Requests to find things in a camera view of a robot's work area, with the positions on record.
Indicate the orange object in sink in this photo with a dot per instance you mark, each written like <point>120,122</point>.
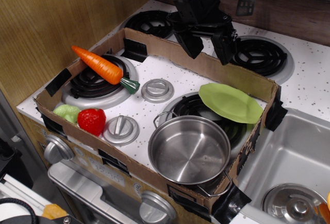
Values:
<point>324,209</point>

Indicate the black back right burner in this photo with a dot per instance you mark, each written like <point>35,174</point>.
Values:
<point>260,56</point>

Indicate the stainless steel pot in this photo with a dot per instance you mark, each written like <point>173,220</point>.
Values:
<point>189,150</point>

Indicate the silver oven knob left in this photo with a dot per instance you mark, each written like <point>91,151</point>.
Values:
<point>57,150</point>

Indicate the silver stove knob lower centre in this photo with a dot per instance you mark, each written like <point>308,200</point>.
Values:
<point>121,130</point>

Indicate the red toy strawberry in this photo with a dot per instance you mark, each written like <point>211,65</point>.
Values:
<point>92,120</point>

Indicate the hanging metal spatula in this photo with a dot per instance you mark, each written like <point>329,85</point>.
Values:
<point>245,7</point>

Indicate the black front left burner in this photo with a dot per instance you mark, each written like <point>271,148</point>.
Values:
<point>88,84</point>

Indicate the silver oven knob right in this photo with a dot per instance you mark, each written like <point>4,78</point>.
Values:
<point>155,209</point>

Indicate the silver sink drain strainer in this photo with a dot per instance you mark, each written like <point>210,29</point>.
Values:
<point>293,203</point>

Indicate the silver stove knob upper centre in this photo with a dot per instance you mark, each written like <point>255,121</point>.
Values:
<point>157,91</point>

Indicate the silver stove knob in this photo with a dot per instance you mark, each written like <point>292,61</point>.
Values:
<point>157,91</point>
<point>121,130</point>

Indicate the silver oven door handle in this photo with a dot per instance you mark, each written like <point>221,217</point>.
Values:
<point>97,201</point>

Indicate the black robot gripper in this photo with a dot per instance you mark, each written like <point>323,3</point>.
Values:
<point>203,18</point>

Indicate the orange toy carrot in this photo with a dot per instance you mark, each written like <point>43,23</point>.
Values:
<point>107,70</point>

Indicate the light green plastic plate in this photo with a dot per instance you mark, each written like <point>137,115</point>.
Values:
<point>230,103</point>

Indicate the light green toy broccoli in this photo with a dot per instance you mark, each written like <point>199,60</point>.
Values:
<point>68,112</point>

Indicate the silver oven knob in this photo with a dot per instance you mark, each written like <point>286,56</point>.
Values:
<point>57,150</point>
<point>155,209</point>

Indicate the silver sink basin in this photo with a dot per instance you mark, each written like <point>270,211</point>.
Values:
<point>297,152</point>

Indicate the brown cardboard fence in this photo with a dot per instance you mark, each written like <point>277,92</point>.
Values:
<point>127,167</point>

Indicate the black front right burner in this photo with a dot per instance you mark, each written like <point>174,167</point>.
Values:
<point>193,105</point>

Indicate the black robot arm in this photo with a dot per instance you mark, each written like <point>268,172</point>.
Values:
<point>197,19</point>

